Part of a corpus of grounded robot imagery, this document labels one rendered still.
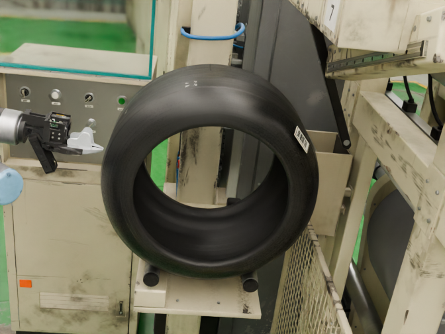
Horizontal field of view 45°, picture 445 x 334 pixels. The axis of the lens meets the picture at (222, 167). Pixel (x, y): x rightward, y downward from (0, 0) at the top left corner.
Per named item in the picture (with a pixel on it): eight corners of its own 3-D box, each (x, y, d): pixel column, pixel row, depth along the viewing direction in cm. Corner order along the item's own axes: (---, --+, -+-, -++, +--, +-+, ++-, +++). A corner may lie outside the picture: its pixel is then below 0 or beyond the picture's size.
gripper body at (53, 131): (67, 125, 136) (18, 116, 134) (63, 156, 140) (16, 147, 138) (73, 114, 143) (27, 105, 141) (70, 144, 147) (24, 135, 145)
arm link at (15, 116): (-4, 148, 137) (8, 133, 146) (16, 152, 138) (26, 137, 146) (-2, 115, 133) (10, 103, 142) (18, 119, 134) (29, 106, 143)
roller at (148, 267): (151, 221, 182) (151, 210, 180) (165, 222, 183) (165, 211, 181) (142, 287, 151) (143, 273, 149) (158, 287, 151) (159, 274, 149)
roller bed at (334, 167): (283, 204, 199) (296, 128, 186) (322, 207, 200) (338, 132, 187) (291, 232, 181) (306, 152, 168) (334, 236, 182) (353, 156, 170)
